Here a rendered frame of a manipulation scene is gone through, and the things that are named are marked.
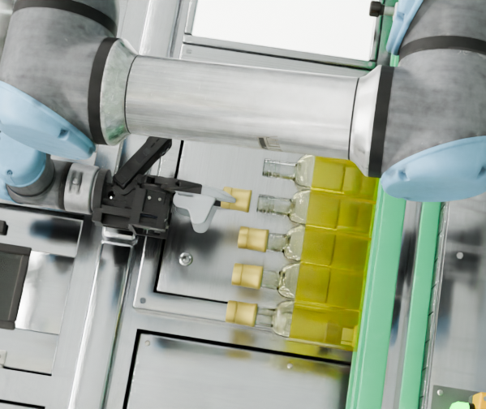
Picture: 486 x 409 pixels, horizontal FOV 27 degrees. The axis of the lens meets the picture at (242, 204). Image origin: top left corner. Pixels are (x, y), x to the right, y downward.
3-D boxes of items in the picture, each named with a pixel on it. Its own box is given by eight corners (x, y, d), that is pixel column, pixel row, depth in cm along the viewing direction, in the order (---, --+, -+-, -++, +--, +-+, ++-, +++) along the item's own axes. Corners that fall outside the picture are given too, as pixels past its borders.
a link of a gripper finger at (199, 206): (230, 231, 153) (171, 223, 155) (237, 193, 155) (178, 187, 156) (226, 226, 150) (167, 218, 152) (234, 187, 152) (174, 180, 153)
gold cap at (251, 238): (268, 232, 157) (240, 228, 157) (269, 227, 153) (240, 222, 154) (265, 255, 156) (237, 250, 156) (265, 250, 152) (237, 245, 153)
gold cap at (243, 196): (251, 193, 158) (224, 188, 159) (252, 187, 155) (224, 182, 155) (248, 215, 158) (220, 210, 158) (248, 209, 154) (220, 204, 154)
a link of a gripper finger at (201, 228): (228, 240, 160) (170, 229, 159) (234, 204, 161) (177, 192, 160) (230, 236, 157) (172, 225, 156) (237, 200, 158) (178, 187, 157)
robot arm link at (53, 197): (-13, 191, 152) (1, 205, 160) (59, 204, 152) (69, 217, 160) (-1, 142, 154) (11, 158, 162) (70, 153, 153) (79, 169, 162)
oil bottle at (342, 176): (430, 180, 160) (295, 161, 161) (436, 170, 155) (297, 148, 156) (426, 214, 159) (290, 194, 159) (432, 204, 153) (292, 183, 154)
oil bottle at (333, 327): (414, 324, 154) (273, 302, 155) (419, 319, 149) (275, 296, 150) (409, 361, 153) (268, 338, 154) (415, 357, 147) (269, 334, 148)
